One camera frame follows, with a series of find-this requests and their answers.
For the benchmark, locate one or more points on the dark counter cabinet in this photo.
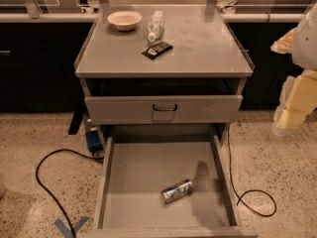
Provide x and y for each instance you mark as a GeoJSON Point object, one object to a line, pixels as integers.
{"type": "Point", "coordinates": [37, 66]}
{"type": "Point", "coordinates": [263, 87]}

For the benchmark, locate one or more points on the dark counter cabinet right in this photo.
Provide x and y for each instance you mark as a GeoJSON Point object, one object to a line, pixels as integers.
{"type": "Point", "coordinates": [263, 87]}

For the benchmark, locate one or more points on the blue power adapter box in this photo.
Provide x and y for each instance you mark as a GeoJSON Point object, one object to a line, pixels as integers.
{"type": "Point", "coordinates": [93, 142]}

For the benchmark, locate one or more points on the white bowl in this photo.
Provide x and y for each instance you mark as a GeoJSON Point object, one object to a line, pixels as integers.
{"type": "Point", "coordinates": [125, 20]}

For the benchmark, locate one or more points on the open grey middle drawer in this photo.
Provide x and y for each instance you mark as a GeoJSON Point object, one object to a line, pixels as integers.
{"type": "Point", "coordinates": [129, 203]}

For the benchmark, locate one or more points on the clear plastic water bottle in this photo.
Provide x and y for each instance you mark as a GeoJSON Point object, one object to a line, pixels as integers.
{"type": "Point", "coordinates": [155, 26]}

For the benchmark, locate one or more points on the silver blue redbull can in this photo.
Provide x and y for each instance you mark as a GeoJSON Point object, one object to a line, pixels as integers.
{"type": "Point", "coordinates": [177, 191]}

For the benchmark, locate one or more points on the black snack packet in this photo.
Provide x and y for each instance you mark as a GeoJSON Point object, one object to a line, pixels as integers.
{"type": "Point", "coordinates": [156, 50]}

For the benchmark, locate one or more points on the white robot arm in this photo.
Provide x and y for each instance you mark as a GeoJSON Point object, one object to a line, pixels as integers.
{"type": "Point", "coordinates": [304, 52]}

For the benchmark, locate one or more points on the grey top drawer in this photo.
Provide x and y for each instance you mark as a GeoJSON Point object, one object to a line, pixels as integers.
{"type": "Point", "coordinates": [163, 109]}

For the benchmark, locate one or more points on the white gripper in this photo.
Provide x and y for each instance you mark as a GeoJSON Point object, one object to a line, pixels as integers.
{"type": "Point", "coordinates": [306, 49]}

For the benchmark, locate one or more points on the grey drawer cabinet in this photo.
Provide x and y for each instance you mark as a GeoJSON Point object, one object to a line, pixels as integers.
{"type": "Point", "coordinates": [205, 60]}

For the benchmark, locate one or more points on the dark counter cabinet left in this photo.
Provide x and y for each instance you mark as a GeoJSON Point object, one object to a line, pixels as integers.
{"type": "Point", "coordinates": [37, 66]}

